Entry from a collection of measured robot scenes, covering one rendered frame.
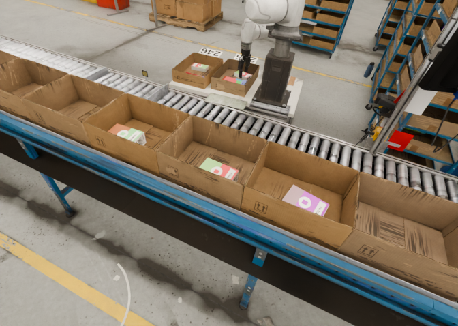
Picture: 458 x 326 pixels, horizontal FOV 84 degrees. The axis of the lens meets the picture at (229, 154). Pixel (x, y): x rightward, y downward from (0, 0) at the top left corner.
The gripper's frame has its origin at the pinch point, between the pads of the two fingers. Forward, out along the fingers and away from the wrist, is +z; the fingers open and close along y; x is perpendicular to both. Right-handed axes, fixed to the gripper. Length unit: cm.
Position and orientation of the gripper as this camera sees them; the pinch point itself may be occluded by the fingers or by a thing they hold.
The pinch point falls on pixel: (243, 72)
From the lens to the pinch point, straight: 224.1
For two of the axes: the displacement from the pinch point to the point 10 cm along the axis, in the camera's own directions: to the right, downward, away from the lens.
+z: -0.6, 7.2, 6.9
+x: 7.7, 4.8, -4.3
